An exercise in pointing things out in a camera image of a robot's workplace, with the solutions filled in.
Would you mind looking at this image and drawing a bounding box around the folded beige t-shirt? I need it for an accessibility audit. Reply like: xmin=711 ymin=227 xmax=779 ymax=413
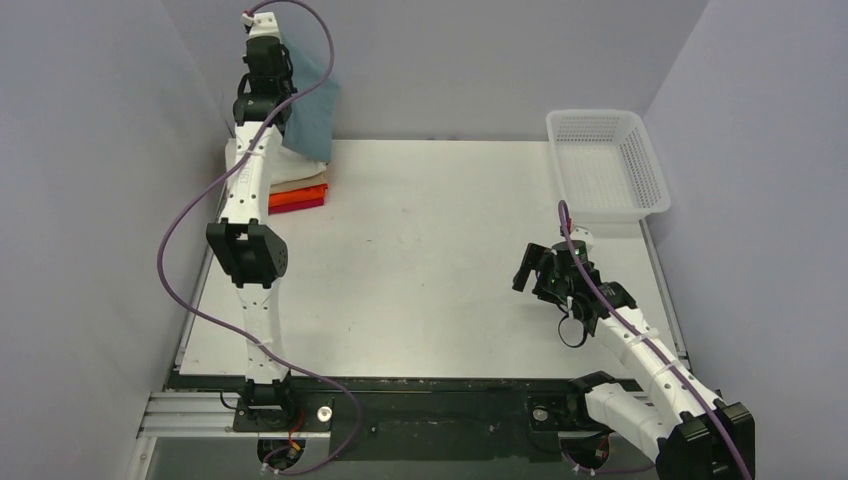
xmin=269 ymin=173 xmax=327 ymax=195

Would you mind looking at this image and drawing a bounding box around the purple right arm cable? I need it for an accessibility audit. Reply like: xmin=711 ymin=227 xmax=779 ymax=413
xmin=557 ymin=199 xmax=755 ymax=480

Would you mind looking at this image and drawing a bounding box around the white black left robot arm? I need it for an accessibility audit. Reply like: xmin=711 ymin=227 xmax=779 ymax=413
xmin=206 ymin=35 xmax=299 ymax=430

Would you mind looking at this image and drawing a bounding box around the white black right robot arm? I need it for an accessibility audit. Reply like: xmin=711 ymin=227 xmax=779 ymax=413
xmin=512 ymin=240 xmax=756 ymax=479

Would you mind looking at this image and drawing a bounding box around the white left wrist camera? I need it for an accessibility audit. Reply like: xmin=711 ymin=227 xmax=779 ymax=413
xmin=242 ymin=12 xmax=282 ymax=41

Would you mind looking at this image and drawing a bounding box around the folded red t-shirt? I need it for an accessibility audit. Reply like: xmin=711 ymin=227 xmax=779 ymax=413
xmin=268 ymin=198 xmax=325 ymax=215

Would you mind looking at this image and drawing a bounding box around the folded cream t-shirt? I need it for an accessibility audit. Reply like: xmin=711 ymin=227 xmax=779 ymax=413
xmin=229 ymin=137 xmax=327 ymax=186

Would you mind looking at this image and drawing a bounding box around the teal blue t-shirt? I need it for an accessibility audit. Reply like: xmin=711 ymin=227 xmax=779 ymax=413
xmin=283 ymin=40 xmax=341 ymax=163

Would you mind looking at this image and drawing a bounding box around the white perforated plastic basket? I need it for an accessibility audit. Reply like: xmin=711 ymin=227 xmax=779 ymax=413
xmin=546 ymin=109 xmax=671 ymax=223

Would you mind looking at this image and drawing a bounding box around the aluminium extrusion rail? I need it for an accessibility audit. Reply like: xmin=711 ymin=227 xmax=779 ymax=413
xmin=140 ymin=388 xmax=583 ymax=440

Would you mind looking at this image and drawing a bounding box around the folded orange t-shirt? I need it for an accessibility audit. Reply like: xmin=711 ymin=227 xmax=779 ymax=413
xmin=269 ymin=183 xmax=328 ymax=208

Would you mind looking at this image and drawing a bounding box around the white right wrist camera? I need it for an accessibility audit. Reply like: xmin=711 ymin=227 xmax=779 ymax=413
xmin=570 ymin=226 xmax=595 ymax=249

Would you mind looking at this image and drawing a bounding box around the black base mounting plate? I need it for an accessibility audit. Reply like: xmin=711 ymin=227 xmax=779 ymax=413
xmin=167 ymin=372 xmax=624 ymax=470

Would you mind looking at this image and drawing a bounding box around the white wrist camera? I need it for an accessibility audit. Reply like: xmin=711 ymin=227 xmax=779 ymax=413
xmin=242 ymin=12 xmax=282 ymax=41
xmin=570 ymin=226 xmax=595 ymax=249

